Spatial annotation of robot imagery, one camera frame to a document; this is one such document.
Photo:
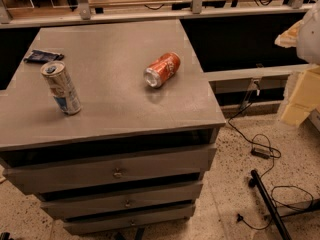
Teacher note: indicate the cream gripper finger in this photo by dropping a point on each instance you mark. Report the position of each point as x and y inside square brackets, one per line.
[301, 96]
[290, 37]

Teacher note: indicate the silver blue Red Bull can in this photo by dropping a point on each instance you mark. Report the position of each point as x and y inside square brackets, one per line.
[61, 86]

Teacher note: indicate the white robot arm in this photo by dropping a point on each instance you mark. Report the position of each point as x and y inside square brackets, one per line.
[309, 37]

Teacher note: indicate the orange soda can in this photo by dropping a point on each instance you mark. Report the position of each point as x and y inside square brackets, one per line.
[162, 69]

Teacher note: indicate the black power adapter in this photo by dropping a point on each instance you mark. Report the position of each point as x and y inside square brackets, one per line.
[260, 153]

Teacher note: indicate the black stand leg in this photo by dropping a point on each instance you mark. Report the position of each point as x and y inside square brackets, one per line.
[256, 181]

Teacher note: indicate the top grey drawer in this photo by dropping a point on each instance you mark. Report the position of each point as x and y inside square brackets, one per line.
[96, 171]

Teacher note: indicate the grey drawer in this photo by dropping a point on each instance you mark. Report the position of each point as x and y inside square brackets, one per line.
[132, 219]
[96, 171]
[122, 200]

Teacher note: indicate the middle grey drawer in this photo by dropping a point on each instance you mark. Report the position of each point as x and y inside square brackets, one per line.
[122, 200]

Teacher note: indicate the bottom grey drawer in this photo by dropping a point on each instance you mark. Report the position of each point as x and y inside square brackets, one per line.
[132, 219]

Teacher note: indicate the grey drawer cabinet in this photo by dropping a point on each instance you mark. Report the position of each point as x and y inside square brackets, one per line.
[120, 112]

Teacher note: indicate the dark blue snack wrapper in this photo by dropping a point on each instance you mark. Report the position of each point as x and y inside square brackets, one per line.
[42, 57]

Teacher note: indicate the metal shelf rail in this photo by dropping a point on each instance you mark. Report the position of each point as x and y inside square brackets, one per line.
[27, 13]

